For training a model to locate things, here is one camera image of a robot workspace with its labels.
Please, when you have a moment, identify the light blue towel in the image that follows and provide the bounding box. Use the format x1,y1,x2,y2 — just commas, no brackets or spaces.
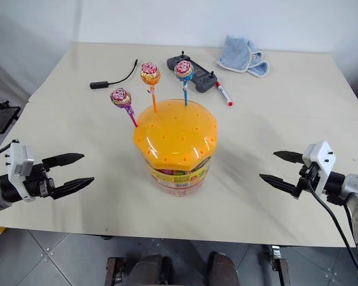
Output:
216,35,271,78

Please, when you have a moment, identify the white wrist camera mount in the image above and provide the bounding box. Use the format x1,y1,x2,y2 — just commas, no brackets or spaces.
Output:
301,140,337,194
5,138,37,203

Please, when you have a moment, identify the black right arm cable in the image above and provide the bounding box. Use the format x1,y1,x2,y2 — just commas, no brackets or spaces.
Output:
305,175,358,272

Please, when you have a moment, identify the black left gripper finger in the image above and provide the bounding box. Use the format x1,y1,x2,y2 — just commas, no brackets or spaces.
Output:
51,176,95,200
42,153,85,172

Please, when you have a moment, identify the lollipop jar with orange lid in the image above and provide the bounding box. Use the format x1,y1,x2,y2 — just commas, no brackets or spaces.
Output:
132,99,218,198

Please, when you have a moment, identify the purple stick lollipop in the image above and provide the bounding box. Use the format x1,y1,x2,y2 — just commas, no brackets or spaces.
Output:
110,87,138,128

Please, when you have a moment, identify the brown table leg bracket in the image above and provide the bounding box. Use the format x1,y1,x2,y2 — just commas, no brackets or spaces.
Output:
104,257,126,286
268,244,291,286

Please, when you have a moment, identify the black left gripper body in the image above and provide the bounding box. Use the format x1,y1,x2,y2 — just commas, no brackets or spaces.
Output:
23,163,55,198

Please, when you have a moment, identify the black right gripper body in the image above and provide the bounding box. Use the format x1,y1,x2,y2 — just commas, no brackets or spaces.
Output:
293,164,319,200

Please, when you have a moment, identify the black metal stand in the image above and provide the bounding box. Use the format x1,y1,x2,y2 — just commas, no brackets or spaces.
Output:
0,92,21,136

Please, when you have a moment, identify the blue stick lollipop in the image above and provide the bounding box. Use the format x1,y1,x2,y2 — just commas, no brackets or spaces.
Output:
174,60,195,107

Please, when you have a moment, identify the orange stick lollipop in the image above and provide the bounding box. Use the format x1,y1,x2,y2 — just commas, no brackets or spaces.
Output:
140,61,162,114

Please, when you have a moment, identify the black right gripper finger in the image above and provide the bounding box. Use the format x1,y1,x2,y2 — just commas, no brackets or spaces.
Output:
259,173,299,197
273,150,305,164

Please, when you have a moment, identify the red and white marker pen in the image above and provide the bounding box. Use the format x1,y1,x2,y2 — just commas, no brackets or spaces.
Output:
215,80,234,107

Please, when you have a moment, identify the black adapter cable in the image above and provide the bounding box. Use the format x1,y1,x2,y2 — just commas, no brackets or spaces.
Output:
89,58,139,89

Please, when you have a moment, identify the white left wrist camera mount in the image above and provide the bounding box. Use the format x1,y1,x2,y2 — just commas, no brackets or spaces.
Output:
5,138,37,203

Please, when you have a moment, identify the grey handheld game controller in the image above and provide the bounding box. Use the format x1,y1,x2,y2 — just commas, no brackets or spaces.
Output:
166,49,218,93

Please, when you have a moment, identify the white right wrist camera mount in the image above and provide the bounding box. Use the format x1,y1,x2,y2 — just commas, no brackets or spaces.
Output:
301,140,337,194

